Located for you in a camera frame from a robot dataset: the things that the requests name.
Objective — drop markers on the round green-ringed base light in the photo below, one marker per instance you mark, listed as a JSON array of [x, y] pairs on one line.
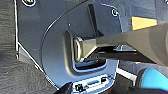
[[115, 12], [28, 1]]

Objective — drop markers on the thick grey robot torso limb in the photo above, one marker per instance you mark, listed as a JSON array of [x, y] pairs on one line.
[[133, 41]]

